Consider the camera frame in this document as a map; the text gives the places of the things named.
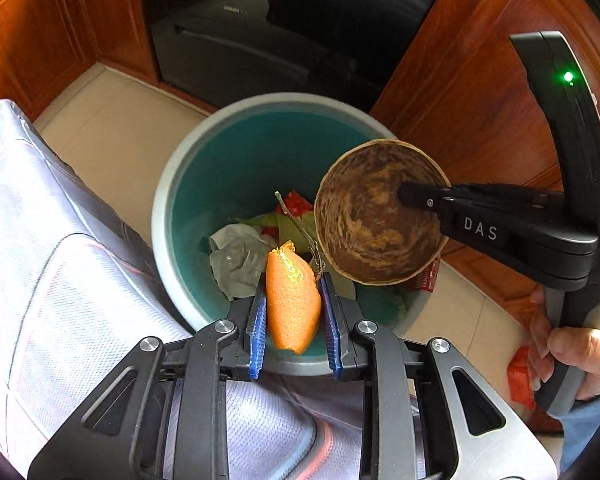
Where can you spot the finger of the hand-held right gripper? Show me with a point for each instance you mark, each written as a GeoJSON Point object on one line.
{"type": "Point", "coordinates": [420, 196]}

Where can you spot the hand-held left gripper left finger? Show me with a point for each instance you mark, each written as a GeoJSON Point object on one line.
{"type": "Point", "coordinates": [256, 340]}

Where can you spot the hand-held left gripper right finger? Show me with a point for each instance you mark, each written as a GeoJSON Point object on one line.
{"type": "Point", "coordinates": [332, 330]}

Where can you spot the orange peel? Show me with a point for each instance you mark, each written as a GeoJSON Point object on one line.
{"type": "Point", "coordinates": [292, 300]}

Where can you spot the brown coconut shell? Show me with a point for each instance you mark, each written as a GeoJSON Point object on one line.
{"type": "Point", "coordinates": [365, 220]}

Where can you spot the teal trash bin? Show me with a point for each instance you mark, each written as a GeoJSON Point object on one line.
{"type": "Point", "coordinates": [215, 170]}

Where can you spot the person's right hand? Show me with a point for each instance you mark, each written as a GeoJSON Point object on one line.
{"type": "Point", "coordinates": [590, 355]}

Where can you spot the small red wrapper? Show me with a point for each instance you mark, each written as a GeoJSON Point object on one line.
{"type": "Point", "coordinates": [425, 277]}

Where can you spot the thin dry twig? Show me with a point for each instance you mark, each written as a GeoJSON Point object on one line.
{"type": "Point", "coordinates": [300, 230]}

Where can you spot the red bag on floor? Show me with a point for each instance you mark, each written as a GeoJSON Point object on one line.
{"type": "Point", "coordinates": [520, 375]}

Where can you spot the plaid blue tablecloth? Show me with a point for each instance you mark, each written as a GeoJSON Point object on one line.
{"type": "Point", "coordinates": [80, 270]}

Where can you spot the built-in black oven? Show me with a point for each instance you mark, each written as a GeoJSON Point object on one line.
{"type": "Point", "coordinates": [280, 35]}

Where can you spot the wooden cabinet with drawers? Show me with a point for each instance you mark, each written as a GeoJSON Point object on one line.
{"type": "Point", "coordinates": [35, 25]}

